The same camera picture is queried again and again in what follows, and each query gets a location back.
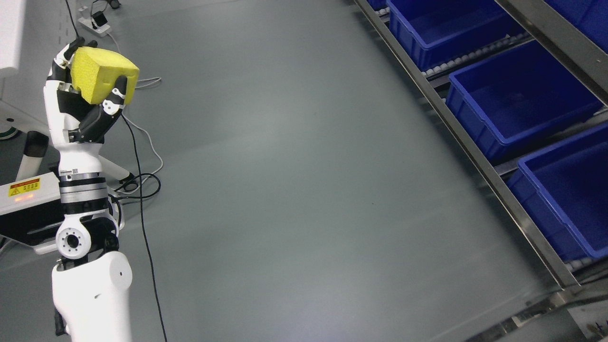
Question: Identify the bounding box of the blue bin lower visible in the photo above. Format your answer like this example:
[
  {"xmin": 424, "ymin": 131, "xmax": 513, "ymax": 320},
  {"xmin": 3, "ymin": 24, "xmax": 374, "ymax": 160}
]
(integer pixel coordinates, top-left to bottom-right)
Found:
[{"xmin": 507, "ymin": 123, "xmax": 608, "ymax": 262}]

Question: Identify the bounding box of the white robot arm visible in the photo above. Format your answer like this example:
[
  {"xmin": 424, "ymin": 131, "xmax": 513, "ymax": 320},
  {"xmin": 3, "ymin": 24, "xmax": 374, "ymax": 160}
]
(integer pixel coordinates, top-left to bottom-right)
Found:
[{"xmin": 51, "ymin": 142, "xmax": 133, "ymax": 342}]

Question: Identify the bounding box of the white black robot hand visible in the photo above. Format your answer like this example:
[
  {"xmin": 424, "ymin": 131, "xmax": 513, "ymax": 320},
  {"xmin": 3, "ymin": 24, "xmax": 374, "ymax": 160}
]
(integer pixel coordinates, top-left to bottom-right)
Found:
[{"xmin": 43, "ymin": 36, "xmax": 134, "ymax": 145}]

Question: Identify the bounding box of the yellow foam block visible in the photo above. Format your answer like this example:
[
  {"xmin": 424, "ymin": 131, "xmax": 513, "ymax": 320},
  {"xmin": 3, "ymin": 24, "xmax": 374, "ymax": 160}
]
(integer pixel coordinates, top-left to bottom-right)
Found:
[{"xmin": 70, "ymin": 46, "xmax": 140, "ymax": 105}]

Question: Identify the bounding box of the blue bin top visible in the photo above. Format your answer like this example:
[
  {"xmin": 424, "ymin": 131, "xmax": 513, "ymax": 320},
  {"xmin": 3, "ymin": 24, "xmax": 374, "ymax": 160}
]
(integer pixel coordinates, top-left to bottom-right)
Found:
[{"xmin": 387, "ymin": 0, "xmax": 524, "ymax": 71}]

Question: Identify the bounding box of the metal shelf rack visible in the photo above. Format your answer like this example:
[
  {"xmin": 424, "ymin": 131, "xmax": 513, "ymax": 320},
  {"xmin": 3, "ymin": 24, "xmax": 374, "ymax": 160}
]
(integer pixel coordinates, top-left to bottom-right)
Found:
[{"xmin": 356, "ymin": 0, "xmax": 607, "ymax": 342}]

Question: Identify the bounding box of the white cable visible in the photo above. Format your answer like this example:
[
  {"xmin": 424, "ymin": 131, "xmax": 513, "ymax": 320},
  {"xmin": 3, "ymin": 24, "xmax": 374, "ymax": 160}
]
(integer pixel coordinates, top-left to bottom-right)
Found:
[{"xmin": 108, "ymin": 33, "xmax": 164, "ymax": 186}]

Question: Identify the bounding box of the blue bin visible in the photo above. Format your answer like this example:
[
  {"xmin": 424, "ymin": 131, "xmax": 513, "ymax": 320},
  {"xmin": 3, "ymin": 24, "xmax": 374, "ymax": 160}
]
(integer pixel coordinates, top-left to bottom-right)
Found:
[
  {"xmin": 446, "ymin": 41, "xmax": 602, "ymax": 164},
  {"xmin": 387, "ymin": 0, "xmax": 524, "ymax": 71},
  {"xmin": 507, "ymin": 123, "xmax": 608, "ymax": 262}
]

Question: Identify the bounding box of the black cable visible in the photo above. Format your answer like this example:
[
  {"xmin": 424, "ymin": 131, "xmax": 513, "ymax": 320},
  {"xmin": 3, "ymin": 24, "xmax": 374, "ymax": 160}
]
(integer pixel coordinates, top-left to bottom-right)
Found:
[{"xmin": 65, "ymin": 0, "xmax": 168, "ymax": 342}]

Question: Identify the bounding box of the blue bin middle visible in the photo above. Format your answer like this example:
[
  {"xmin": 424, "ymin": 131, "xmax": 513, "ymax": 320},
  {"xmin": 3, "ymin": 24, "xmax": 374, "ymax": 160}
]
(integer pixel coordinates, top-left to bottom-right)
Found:
[{"xmin": 446, "ymin": 41, "xmax": 602, "ymax": 164}]

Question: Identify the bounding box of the white power strip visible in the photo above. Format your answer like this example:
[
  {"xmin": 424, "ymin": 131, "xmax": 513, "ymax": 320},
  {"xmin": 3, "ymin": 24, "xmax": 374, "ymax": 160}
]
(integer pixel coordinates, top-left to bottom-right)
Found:
[{"xmin": 78, "ymin": 6, "xmax": 112, "ymax": 37}]

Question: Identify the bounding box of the grey machine with warning label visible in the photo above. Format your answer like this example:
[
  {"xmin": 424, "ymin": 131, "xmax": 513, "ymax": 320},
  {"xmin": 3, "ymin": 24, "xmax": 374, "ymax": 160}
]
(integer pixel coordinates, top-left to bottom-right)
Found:
[{"xmin": 0, "ymin": 128, "xmax": 136, "ymax": 256}]

